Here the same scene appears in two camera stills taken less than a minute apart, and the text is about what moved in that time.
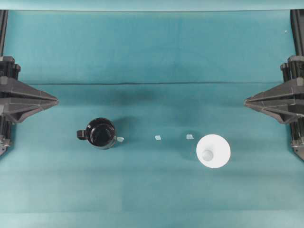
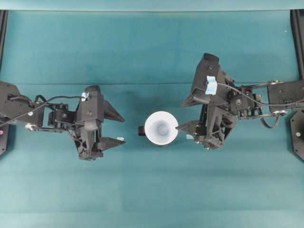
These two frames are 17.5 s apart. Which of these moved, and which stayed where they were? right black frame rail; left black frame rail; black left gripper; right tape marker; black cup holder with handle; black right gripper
Moved: black cup holder with handle; black right gripper; black left gripper
Stayed: left black frame rail; right black frame rail; right tape marker
